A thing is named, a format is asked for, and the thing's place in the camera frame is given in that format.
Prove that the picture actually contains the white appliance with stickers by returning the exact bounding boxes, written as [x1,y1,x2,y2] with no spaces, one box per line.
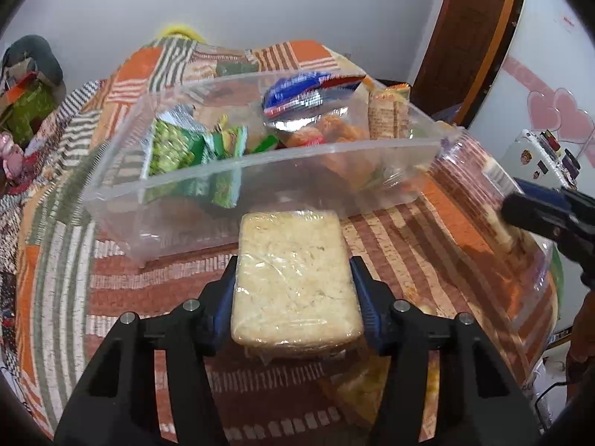
[499,127,589,193]

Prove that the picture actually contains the beige long snack packet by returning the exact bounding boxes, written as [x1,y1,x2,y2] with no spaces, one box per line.
[367,83,412,140]

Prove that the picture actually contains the blue snack packet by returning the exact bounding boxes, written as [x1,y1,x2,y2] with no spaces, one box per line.
[263,72,368,119]

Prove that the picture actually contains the clear bag yellow snacks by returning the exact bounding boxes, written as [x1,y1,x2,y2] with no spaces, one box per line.
[325,307,442,428]

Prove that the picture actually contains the green brown snack packet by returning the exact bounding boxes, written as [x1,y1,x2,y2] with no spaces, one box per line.
[216,58,256,75]

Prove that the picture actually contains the black floor cable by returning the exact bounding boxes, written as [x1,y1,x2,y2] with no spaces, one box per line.
[534,378,572,428]

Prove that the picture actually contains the white pink sliding door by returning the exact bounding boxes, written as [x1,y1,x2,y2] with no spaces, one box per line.
[465,0,595,187]

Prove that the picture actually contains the green yellow snack packet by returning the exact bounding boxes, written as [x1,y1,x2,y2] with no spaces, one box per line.
[207,125,249,207]

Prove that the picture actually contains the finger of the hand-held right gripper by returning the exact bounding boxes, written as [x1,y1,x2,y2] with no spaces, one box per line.
[516,177,595,212]
[501,193,595,265]

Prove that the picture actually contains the orange snack bag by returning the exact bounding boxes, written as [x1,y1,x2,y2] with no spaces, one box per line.
[279,114,373,182]

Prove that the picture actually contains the orange flat box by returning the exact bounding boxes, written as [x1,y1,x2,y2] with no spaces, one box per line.
[0,74,38,103]

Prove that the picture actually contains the person's right forearm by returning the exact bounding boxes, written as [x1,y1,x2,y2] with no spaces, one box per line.
[565,307,595,382]

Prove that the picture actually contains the wooden door frame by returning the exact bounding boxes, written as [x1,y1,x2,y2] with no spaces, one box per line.
[411,0,531,128]

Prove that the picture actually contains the green pea snack packet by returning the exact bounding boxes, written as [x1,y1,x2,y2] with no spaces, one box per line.
[146,107,208,180]

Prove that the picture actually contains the clear plastic container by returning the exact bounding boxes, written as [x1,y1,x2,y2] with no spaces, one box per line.
[84,67,442,265]

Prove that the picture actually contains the clear plastic box lid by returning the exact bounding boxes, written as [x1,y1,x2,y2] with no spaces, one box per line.
[428,125,556,340]

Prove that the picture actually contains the pale rice cracker block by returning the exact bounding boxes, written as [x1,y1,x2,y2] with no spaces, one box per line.
[230,211,366,349]

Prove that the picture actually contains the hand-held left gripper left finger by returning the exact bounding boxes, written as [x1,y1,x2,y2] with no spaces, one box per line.
[53,255,240,446]

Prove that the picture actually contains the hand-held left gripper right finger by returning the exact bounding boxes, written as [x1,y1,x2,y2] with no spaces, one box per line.
[348,255,542,446]

